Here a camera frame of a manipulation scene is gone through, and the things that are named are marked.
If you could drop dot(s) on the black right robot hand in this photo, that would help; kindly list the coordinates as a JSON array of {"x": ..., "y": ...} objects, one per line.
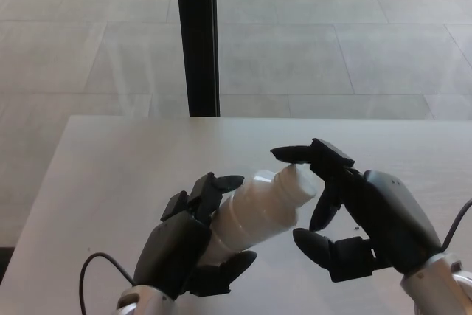
[{"x": 391, "y": 219}]

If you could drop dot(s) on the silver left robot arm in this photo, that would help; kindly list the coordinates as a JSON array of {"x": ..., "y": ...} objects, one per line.
[{"x": 147, "y": 302}]

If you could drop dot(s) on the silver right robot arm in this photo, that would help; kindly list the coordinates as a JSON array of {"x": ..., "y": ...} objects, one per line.
[{"x": 439, "y": 285}]

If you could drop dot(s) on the white translucent plastic bottle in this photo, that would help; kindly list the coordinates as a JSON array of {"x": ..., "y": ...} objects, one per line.
[{"x": 254, "y": 211}]

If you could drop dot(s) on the white plastic bottle cap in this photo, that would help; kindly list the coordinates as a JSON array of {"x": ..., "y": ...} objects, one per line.
[{"x": 304, "y": 186}]

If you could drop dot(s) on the black vertical frame post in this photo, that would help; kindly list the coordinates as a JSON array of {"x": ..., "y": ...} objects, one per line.
[{"x": 199, "y": 38}]

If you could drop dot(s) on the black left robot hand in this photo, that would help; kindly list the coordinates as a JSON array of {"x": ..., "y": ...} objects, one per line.
[{"x": 169, "y": 252}]

